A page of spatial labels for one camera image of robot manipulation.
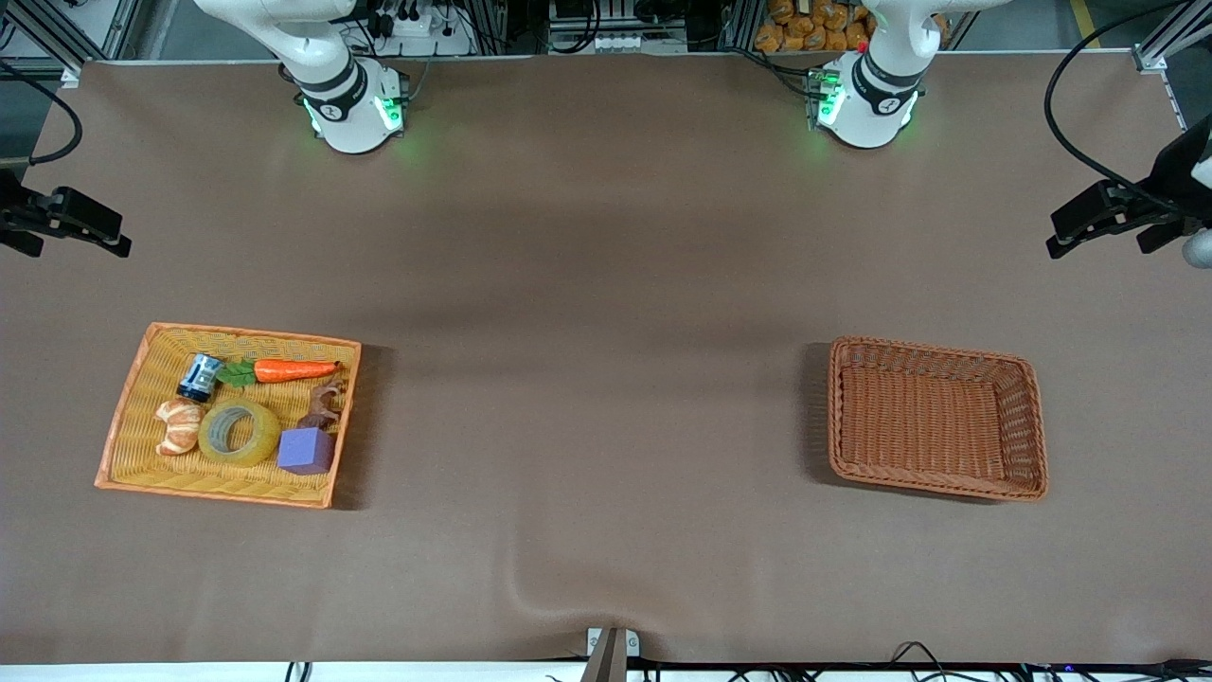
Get black looped floor cable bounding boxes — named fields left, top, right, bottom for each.
left=888, top=641, right=1028, bottom=682

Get white power strip with plugs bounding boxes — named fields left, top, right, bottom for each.
left=377, top=9, right=474, bottom=56

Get yellow orange-rimmed woven basket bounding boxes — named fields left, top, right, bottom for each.
left=94, top=322, right=363, bottom=510

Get metal bracket with dark post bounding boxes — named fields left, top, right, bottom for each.
left=579, top=626, right=641, bottom=682

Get orange toy carrot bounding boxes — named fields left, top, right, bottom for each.
left=216, top=358, right=342, bottom=389

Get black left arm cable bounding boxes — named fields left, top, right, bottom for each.
left=1043, top=0, right=1175, bottom=205

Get purple cube block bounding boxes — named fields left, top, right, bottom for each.
left=276, top=426, right=336, bottom=476

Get aluminium frame profile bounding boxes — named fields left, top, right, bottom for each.
left=1133, top=0, right=1212, bottom=74
left=0, top=0, right=143, bottom=88

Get blue and white can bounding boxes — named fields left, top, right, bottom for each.
left=176, top=352, right=225, bottom=404

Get brown wicker basket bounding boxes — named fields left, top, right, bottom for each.
left=828, top=336, right=1050, bottom=502

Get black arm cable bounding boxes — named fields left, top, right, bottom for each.
left=1043, top=0, right=1175, bottom=205
left=0, top=59, right=84, bottom=168

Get yellow packing tape roll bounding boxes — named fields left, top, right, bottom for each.
left=197, top=398, right=282, bottom=468

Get long white power strip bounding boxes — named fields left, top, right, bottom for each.
left=551, top=34, right=689, bottom=54

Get orange snack bags pile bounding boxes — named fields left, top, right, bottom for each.
left=755, top=0, right=877, bottom=54

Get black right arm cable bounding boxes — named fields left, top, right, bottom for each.
left=0, top=59, right=84, bottom=168

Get brown toy horse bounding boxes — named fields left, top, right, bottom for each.
left=296, top=380, right=347, bottom=432

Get large table cover cloth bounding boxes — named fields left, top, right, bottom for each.
left=0, top=52, right=1212, bottom=666

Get toy croissant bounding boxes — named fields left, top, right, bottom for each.
left=154, top=398, right=206, bottom=458

